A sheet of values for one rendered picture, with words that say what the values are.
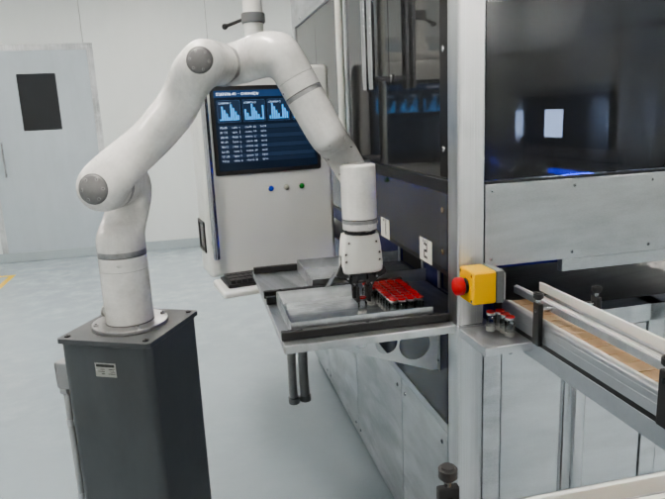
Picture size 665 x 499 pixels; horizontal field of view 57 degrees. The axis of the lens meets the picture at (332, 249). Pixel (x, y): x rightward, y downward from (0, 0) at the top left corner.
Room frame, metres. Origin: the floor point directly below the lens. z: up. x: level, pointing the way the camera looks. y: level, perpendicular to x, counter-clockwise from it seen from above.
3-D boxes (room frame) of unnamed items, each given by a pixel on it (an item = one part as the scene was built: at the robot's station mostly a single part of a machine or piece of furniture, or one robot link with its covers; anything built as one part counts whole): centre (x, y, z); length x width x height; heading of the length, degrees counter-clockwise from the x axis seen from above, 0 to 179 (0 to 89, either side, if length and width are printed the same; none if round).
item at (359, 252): (1.45, -0.07, 1.05); 0.10 x 0.08 x 0.11; 102
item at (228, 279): (2.14, 0.20, 0.82); 0.40 x 0.14 x 0.02; 111
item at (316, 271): (1.84, -0.08, 0.90); 0.34 x 0.26 x 0.04; 102
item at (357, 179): (1.45, -0.07, 1.19); 0.09 x 0.08 x 0.13; 173
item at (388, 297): (1.50, -0.12, 0.90); 0.18 x 0.02 x 0.05; 12
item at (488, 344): (1.28, -0.36, 0.87); 0.14 x 0.13 x 0.02; 102
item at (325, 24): (2.58, -0.02, 1.51); 0.49 x 0.01 x 0.59; 12
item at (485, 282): (1.29, -0.32, 1.00); 0.08 x 0.07 x 0.07; 102
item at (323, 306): (1.48, -0.04, 0.90); 0.34 x 0.26 x 0.04; 102
